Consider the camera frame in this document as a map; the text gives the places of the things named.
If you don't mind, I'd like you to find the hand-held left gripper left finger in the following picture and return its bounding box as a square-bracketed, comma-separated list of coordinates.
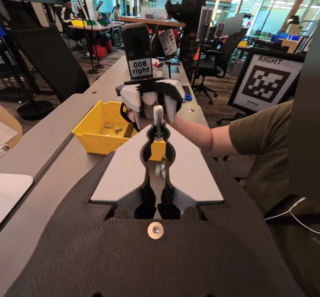
[90, 124, 157, 219]

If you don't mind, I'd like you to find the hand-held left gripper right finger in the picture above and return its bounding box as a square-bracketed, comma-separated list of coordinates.
[157, 124, 224, 219]

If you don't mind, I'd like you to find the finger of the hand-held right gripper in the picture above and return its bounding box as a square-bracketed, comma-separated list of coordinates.
[157, 78, 186, 124]
[121, 85, 142, 114]

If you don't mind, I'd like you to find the steel hex nut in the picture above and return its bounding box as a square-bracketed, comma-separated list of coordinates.
[154, 162, 167, 179]

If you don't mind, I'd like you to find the yellow plastic bin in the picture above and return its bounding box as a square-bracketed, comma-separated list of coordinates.
[72, 100, 167, 161]

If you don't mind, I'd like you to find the person's right forearm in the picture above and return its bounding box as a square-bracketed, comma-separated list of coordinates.
[175, 121, 234, 156]

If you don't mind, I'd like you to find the person's right hand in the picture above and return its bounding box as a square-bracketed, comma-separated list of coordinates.
[126, 109, 178, 131]

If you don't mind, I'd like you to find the long wooden table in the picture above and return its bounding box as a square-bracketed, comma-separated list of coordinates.
[119, 16, 186, 28]

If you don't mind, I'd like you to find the black and white leaflet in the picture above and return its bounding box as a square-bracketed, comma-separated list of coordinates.
[158, 28, 178, 56]

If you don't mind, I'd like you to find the red plastic container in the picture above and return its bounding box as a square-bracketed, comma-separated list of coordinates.
[92, 44, 107, 58]

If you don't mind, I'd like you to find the black round-base stand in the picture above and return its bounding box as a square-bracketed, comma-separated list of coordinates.
[76, 0, 100, 74]
[0, 7, 54, 121]

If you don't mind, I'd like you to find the computer monitor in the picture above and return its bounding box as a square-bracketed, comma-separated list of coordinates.
[196, 6, 213, 41]

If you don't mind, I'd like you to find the framed marker sign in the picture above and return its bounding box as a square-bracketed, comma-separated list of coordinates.
[227, 47, 306, 118]

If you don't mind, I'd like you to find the white rounded tray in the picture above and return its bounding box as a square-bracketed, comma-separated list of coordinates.
[0, 173, 34, 224]

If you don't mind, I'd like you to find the light wooden board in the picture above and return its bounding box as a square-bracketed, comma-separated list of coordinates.
[0, 105, 23, 152]

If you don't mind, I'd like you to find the white paper sheet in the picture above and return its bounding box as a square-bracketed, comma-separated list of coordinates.
[0, 121, 18, 146]

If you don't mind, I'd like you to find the thin white cable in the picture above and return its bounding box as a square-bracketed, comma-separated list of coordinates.
[264, 197, 320, 234]

